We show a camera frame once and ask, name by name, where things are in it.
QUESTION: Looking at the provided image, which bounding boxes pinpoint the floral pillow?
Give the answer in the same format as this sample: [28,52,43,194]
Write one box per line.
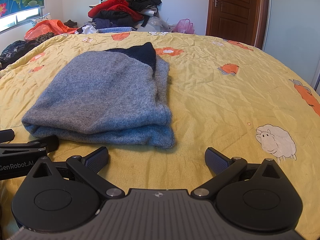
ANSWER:
[30,13,52,27]

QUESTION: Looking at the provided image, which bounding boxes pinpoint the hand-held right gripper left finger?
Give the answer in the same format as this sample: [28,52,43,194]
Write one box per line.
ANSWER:
[32,147,125,201]

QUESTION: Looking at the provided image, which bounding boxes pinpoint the clear plastic bag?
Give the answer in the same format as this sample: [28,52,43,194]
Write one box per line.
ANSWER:
[144,16,171,32]

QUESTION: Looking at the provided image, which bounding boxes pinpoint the black padded jacket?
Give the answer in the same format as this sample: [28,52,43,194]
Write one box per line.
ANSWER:
[92,9,133,22]

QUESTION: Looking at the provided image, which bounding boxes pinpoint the yellow printed bedspread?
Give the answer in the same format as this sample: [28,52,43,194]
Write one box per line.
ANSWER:
[0,31,320,240]

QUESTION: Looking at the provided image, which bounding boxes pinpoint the red knit garment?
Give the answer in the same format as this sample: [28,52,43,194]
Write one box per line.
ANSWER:
[87,0,145,22]

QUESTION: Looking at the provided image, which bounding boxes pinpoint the white and black printed cloth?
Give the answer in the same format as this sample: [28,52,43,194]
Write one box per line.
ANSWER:
[76,24,100,34]

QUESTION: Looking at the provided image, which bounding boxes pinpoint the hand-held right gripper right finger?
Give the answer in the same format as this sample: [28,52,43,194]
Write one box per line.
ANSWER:
[190,147,283,201]

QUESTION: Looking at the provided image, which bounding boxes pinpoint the light blue fleece blanket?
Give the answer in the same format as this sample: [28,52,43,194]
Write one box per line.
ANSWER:
[97,26,137,34]

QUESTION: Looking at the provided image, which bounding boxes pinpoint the orange plastic bag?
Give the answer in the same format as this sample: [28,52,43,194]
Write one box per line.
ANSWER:
[24,19,78,41]

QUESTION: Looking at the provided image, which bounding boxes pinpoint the pale wardrobe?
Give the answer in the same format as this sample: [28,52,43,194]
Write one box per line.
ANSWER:
[262,0,320,91]

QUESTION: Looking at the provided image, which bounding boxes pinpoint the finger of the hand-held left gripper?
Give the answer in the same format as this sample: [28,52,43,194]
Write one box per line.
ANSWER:
[0,135,59,159]
[0,129,15,143]

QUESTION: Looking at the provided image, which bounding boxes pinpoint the leopard print cloth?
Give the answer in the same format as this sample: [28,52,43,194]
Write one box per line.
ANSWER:
[33,32,57,46]

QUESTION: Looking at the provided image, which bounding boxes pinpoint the dark floral cloth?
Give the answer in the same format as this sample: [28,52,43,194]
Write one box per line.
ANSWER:
[0,40,33,68]

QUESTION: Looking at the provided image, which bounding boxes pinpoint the brown wooden door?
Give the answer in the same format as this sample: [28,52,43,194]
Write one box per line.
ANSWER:
[205,0,270,48]

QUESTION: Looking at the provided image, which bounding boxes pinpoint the grey sweater with navy sleeves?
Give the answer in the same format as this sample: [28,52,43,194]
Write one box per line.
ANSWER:
[21,42,175,149]

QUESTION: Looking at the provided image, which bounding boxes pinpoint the pink plastic bag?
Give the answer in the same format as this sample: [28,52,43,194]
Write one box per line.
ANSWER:
[172,18,195,34]

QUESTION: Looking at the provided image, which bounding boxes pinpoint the dark purple garment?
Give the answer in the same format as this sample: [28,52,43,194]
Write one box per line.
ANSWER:
[93,17,113,30]

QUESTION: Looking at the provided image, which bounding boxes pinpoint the window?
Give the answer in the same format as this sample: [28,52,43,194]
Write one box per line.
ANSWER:
[0,7,42,35]

